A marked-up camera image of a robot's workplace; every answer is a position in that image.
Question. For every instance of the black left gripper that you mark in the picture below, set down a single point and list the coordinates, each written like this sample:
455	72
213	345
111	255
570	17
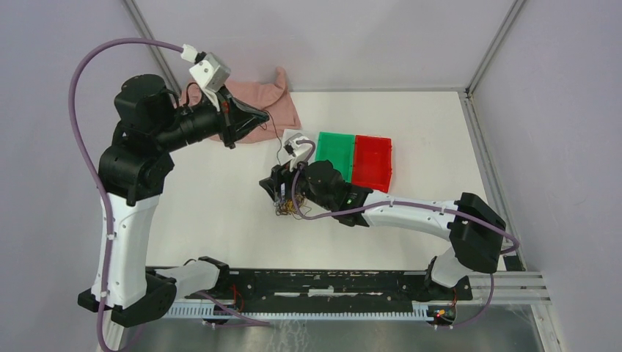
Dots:
236	118

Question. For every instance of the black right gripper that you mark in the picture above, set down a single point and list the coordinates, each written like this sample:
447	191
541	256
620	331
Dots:
282	174

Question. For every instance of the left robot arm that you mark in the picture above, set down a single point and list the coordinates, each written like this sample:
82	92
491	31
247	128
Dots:
133	170

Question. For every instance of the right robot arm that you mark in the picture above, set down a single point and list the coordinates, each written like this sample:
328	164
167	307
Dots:
473	229

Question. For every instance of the clear plastic bin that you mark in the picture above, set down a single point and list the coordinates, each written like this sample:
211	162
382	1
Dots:
282	154

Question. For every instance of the pink cloth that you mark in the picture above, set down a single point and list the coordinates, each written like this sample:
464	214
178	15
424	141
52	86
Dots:
275	98

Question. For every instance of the green plastic bin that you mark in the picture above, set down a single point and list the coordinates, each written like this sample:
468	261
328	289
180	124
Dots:
338	148

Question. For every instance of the red plastic bin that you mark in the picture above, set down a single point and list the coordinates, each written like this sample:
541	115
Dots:
372	162

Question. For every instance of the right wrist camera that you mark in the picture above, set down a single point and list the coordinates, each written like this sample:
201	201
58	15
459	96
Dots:
300	149

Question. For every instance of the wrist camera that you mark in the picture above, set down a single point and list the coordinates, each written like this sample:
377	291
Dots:
209	72
300	149

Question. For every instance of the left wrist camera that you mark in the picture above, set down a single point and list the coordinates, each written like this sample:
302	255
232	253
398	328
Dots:
209	72

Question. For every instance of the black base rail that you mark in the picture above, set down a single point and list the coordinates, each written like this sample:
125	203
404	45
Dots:
332	291

